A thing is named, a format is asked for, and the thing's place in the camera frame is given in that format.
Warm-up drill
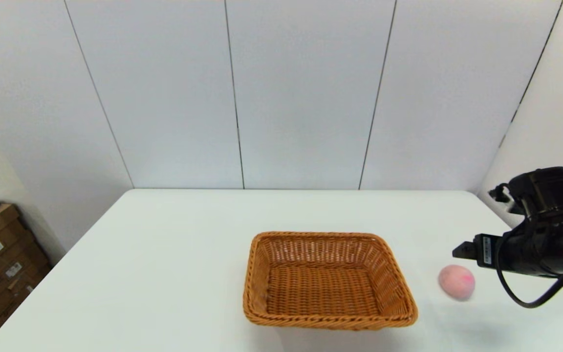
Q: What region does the pink peach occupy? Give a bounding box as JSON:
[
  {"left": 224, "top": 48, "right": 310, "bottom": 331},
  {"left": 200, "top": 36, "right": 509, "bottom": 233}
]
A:
[{"left": 438, "top": 264, "right": 476, "bottom": 301}]

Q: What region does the orange woven wicker basket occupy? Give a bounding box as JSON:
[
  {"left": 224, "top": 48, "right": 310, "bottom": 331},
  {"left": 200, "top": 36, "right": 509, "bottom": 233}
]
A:
[{"left": 242, "top": 231, "right": 419, "bottom": 330}]

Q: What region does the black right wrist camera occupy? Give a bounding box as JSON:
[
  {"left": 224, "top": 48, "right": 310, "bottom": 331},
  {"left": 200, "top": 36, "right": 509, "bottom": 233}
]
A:
[{"left": 488, "top": 167, "right": 563, "bottom": 230}]

